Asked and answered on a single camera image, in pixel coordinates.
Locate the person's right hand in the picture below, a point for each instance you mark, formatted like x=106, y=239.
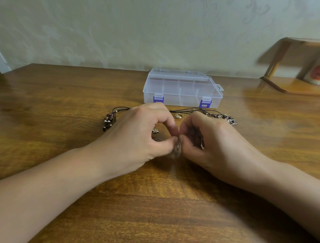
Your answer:
x=225, y=147

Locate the person's left hand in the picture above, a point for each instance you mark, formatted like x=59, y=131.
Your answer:
x=130, y=140

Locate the clear plastic organizer box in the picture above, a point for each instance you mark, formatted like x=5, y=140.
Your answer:
x=182, y=89

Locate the person's left forearm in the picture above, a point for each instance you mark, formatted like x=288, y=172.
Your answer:
x=40, y=195

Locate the person's right forearm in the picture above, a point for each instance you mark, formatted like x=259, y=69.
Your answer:
x=297, y=203

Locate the wooden shelf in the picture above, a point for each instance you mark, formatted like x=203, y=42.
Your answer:
x=294, y=84

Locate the white printed mug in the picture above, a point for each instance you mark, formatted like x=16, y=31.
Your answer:
x=315, y=73

